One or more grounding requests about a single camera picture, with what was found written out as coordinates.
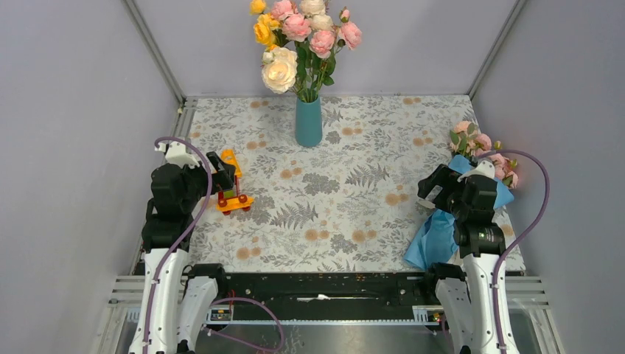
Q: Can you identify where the blue wrapping paper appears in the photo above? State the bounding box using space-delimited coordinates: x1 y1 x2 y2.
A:
403 156 514 270

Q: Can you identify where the pink flowers bunch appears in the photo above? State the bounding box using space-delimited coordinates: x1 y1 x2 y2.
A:
450 121 519 189

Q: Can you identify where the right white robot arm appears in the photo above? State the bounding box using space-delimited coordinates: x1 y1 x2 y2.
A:
418 160 519 353

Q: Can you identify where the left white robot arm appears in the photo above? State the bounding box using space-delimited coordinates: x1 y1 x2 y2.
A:
128 151 239 353

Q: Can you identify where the teal ceramic vase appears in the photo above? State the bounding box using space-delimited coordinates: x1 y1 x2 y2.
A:
295 98 323 148

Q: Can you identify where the flower bouquet in vase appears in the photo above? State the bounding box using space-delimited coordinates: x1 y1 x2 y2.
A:
249 0 363 103

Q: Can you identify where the yellow red toy block car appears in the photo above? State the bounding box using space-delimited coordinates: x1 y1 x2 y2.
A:
217 150 254 215

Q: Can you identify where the floral patterned table mat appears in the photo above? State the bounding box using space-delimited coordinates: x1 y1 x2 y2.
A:
189 95 475 272

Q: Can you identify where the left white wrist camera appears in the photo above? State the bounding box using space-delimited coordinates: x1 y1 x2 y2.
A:
155 142 200 169

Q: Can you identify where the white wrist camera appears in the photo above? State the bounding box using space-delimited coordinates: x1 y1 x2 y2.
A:
457 160 496 182
155 142 200 169

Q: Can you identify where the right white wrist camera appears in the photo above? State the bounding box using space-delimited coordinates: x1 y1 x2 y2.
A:
457 160 496 182

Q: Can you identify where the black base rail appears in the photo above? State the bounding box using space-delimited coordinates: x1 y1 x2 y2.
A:
184 263 466 323

